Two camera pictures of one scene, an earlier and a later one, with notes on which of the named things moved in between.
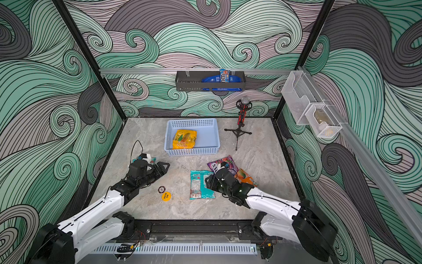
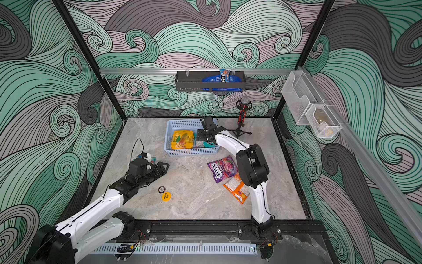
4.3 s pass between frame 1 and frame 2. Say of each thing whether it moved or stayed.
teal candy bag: moved
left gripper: stayed
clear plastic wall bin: stayed
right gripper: moved
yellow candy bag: stayed
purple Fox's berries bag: stayed
